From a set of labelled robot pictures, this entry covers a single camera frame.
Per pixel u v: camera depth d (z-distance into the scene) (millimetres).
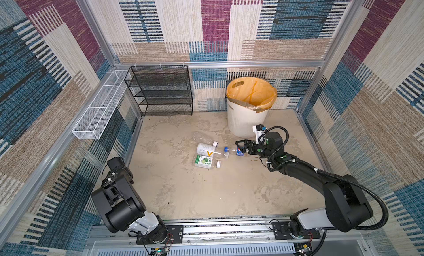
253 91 1049
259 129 777
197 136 1084
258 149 759
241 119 995
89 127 700
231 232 758
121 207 452
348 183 437
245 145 759
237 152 943
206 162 917
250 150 760
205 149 943
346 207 429
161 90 1082
